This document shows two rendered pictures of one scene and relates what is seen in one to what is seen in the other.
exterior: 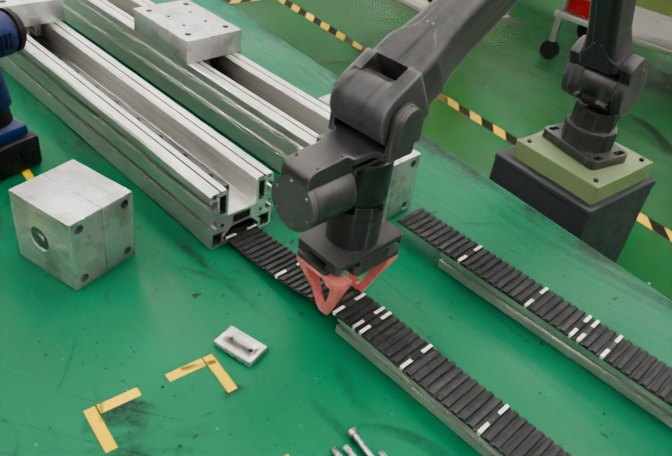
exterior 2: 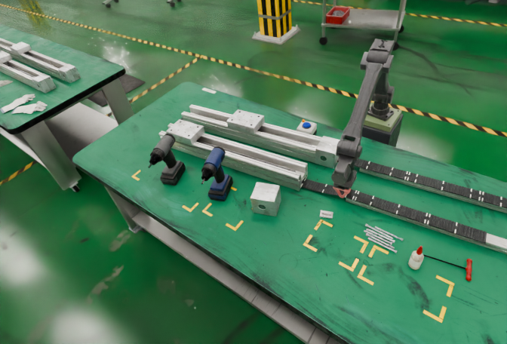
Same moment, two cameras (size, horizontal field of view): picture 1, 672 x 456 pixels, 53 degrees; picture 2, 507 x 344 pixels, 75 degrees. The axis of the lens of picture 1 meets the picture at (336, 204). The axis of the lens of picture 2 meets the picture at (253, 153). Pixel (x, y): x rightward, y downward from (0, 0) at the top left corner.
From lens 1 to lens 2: 74 cm
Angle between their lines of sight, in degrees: 8
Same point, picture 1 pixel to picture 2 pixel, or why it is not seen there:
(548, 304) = (395, 172)
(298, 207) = (341, 179)
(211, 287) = (307, 201)
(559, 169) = (376, 124)
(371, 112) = (351, 152)
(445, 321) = (370, 186)
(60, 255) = (270, 209)
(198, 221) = (293, 185)
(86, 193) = (269, 191)
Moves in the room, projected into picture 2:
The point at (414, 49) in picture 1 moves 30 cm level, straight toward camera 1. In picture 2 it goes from (354, 131) to (388, 193)
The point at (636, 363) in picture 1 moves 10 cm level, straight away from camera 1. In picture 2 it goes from (424, 180) to (425, 164)
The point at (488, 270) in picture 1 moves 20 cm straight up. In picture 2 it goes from (375, 168) to (382, 133)
